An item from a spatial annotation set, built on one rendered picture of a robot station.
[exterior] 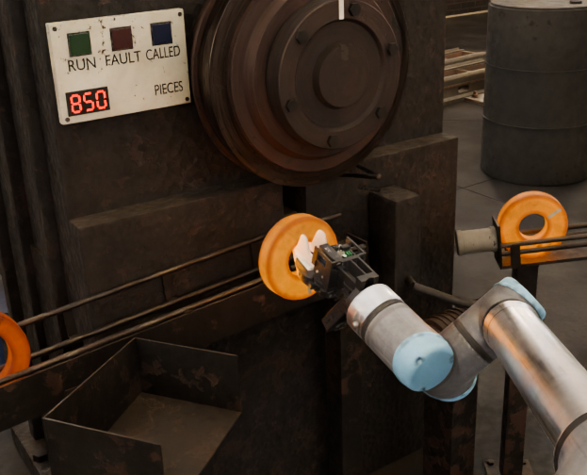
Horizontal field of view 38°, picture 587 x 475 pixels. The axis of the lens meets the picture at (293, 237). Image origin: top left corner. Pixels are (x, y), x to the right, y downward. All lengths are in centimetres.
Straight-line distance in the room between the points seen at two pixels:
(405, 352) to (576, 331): 185
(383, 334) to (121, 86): 69
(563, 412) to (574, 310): 223
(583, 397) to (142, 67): 101
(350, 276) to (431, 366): 20
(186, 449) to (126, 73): 69
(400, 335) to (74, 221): 69
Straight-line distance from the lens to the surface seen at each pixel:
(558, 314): 319
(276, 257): 149
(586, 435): 92
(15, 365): 160
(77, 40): 159
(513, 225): 200
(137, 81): 165
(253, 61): 156
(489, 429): 254
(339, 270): 140
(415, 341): 129
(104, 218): 167
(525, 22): 431
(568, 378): 107
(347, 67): 161
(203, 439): 146
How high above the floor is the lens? 144
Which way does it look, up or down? 22 degrees down
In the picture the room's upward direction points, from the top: 2 degrees counter-clockwise
